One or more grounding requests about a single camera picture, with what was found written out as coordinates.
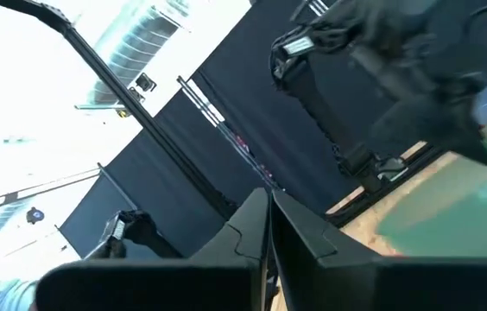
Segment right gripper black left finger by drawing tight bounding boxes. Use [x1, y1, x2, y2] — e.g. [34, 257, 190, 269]
[35, 187, 271, 311]

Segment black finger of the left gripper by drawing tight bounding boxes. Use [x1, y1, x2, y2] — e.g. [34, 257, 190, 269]
[459, 128, 487, 168]

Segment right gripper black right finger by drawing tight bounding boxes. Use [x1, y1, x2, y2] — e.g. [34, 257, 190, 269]
[270, 188, 487, 311]

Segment green bowl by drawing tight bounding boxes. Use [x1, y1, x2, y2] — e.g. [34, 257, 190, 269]
[376, 124, 487, 259]

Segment thin metal tripod poles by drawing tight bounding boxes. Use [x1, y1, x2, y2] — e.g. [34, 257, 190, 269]
[176, 75, 284, 192]

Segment dark fabric partition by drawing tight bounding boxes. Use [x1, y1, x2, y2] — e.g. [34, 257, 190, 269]
[59, 0, 487, 260]

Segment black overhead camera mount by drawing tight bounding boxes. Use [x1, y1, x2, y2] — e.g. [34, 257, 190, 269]
[84, 209, 183, 260]

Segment small black mounted camera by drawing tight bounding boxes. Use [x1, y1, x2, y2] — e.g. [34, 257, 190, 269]
[135, 72, 158, 93]

